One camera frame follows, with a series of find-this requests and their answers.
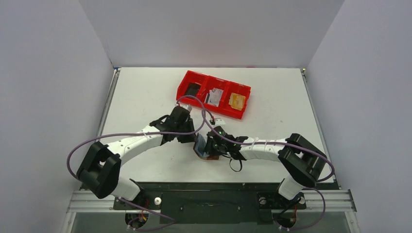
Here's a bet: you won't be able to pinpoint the black card in bin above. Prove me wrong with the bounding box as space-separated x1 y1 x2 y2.
185 83 201 96

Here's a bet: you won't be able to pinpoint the yellow card in bin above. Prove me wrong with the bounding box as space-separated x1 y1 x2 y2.
229 93 246 111

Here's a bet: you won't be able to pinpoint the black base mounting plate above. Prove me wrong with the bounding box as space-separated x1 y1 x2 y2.
80 182 339 225

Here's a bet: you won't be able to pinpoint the brown leather card holder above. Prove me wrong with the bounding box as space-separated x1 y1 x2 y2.
193 133 219 160

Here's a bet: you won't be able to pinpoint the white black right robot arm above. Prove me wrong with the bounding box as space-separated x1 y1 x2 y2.
198 126 327 207

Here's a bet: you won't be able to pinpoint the aluminium front rail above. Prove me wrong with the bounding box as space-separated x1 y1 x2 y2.
67 190 356 213

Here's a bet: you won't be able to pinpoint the red three-compartment plastic bin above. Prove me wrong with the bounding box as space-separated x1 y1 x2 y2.
176 70 251 119

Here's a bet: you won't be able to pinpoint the white grey cards in bin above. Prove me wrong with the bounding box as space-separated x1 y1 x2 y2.
205 88 223 107

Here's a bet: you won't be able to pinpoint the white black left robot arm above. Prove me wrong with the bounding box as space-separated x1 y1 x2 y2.
76 105 196 209

